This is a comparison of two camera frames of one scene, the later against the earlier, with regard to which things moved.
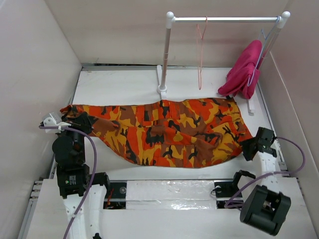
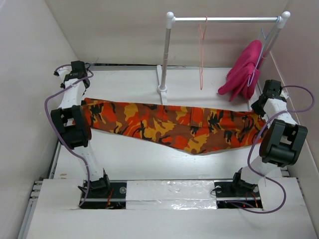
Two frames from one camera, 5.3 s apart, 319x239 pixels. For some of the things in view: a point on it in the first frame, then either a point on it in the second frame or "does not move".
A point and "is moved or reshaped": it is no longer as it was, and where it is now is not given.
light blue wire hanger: x=252 y=72 does not move
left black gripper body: x=80 y=139 -> x=62 y=85
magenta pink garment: x=243 y=76 does not move
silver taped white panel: x=171 y=194 does not move
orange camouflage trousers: x=173 y=133 is moved or reshaped
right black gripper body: x=246 y=144 -> x=258 y=108
